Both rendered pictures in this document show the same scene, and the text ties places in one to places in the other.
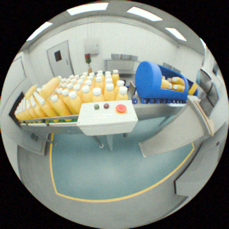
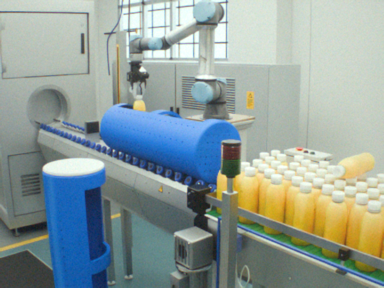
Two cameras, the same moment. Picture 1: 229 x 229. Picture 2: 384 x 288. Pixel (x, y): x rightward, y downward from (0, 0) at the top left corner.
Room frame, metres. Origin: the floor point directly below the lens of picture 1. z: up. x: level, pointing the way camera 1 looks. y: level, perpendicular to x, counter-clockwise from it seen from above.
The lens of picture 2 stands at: (1.50, 1.34, 1.52)
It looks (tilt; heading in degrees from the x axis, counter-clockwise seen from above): 12 degrees down; 240
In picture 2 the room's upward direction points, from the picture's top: straight up
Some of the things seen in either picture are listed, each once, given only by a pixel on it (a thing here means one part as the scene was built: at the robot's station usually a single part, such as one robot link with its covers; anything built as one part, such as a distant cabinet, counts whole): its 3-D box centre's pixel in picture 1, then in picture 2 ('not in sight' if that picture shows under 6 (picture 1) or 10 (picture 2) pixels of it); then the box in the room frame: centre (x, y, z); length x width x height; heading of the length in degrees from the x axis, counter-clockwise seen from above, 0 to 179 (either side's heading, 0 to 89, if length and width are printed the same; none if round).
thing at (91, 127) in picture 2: not in sight; (92, 132); (0.66, -1.45, 1.00); 0.10 x 0.04 x 0.15; 9
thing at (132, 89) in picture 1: (131, 90); not in sight; (0.46, -0.13, 0.99); 0.10 x 0.02 x 0.12; 9
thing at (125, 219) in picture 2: not in sight; (126, 238); (0.55, -1.18, 0.31); 0.06 x 0.06 x 0.63; 9
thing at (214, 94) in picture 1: (213, 93); (215, 88); (0.18, -0.68, 1.33); 0.13 x 0.12 x 0.14; 33
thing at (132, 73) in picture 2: not in sight; (135, 71); (0.53, -0.98, 1.42); 0.09 x 0.08 x 0.12; 99
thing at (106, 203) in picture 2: (167, 117); (108, 243); (0.69, -1.16, 0.31); 0.06 x 0.06 x 0.63; 9
